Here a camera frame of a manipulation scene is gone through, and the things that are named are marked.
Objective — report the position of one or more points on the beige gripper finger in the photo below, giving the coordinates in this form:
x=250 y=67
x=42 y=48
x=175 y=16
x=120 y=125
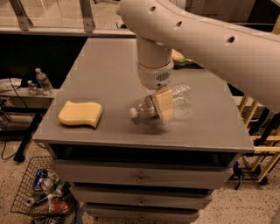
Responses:
x=146 y=91
x=163 y=103

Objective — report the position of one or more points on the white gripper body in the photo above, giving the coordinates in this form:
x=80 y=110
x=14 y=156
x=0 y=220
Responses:
x=153 y=77

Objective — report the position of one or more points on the clear plastic water bottle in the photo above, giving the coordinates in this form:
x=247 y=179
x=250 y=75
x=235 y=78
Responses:
x=146 y=107

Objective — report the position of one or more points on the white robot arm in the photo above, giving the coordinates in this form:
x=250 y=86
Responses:
x=247 y=59

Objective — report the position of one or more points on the upright background water bottle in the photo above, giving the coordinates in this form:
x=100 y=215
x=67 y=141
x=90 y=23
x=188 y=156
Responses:
x=44 y=82

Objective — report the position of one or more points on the small background water bottle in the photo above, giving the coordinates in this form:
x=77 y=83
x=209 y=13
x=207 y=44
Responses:
x=32 y=88

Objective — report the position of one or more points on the green chip bag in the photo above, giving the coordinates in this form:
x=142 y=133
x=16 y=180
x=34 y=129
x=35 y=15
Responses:
x=179 y=59

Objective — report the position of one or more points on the yellow sponge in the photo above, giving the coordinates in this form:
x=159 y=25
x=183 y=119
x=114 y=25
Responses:
x=80 y=113

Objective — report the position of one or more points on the grey drawer cabinet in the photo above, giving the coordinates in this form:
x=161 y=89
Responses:
x=142 y=170

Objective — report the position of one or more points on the metal railing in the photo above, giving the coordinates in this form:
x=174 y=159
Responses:
x=88 y=18

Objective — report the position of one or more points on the grey side table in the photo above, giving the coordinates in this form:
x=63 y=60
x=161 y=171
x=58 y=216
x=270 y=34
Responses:
x=35 y=106

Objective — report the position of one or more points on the blue soda can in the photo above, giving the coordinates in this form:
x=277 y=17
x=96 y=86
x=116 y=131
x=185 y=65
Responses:
x=40 y=174

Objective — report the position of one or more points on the red soda can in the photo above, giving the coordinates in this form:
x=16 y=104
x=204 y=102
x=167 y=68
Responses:
x=59 y=207

